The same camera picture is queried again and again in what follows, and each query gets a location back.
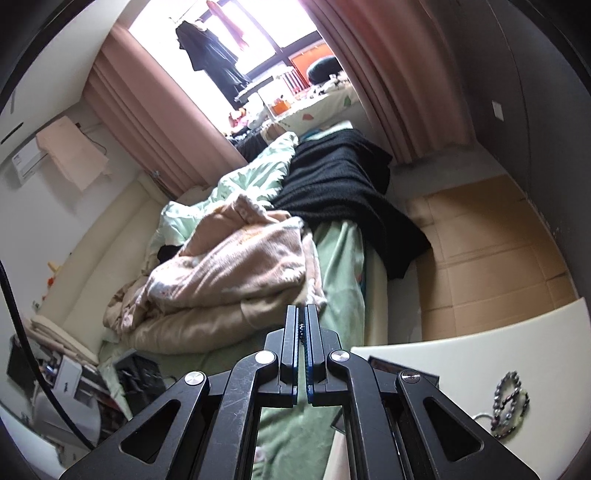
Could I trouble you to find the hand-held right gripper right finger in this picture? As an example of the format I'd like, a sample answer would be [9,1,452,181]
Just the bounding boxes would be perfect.
[305,304,539,480]

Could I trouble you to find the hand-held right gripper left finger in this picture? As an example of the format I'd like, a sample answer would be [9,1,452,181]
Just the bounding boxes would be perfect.
[58,305,306,480]

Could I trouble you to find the black jewelry box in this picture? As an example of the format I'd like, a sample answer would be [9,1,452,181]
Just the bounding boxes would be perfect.
[332,354,439,435]

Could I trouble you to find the dark multicolour bead bracelet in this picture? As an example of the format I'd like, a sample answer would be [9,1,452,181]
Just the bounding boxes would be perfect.
[489,371,532,439]

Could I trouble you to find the bed with green sheet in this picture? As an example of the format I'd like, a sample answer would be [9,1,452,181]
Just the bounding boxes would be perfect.
[99,217,370,480]

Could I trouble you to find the beige fleece blanket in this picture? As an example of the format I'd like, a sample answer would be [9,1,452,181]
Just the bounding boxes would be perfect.
[102,194,328,356]

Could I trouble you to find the black plastic crate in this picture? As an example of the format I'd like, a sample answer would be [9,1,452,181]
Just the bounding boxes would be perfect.
[113,350,162,416]

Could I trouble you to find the black knit blanket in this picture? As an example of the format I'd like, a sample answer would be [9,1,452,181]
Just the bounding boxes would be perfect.
[272,129,432,280]

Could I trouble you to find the light green quilt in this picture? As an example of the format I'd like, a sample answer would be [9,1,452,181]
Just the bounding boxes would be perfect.
[148,131,301,259]

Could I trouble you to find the dark clothes pile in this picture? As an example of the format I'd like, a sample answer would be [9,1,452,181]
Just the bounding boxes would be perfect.
[233,131,273,160]

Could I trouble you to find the cream bed headboard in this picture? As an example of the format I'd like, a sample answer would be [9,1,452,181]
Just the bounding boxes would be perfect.
[30,182,208,365]

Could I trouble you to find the white box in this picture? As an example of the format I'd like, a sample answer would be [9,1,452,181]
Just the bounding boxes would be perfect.
[58,357,85,394]

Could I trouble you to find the printed window seat cushion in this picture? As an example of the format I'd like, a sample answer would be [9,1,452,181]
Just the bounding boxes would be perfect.
[272,83,361,134]

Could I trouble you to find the orange yellow toy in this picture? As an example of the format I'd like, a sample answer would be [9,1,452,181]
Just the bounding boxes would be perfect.
[46,261,63,296]

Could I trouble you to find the grey folding table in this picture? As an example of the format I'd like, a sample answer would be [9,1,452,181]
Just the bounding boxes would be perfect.
[233,78,278,102]

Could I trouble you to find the black round cushion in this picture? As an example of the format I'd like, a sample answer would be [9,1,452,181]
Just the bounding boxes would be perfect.
[307,56,340,86]

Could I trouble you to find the pink curtain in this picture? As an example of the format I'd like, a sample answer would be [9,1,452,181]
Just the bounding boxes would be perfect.
[305,0,476,164]
[85,23,250,201]

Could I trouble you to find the beige hanging cloth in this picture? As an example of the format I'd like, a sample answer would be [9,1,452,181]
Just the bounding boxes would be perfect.
[36,115,112,192]

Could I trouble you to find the hanging dark clothes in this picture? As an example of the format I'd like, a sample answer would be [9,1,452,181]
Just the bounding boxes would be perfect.
[174,21,252,100]

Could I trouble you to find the white air conditioner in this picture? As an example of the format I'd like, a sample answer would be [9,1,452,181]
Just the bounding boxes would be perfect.
[0,122,51,188]

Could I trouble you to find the hanging pink garment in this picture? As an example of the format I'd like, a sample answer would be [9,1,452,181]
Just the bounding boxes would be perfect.
[205,0,250,51]

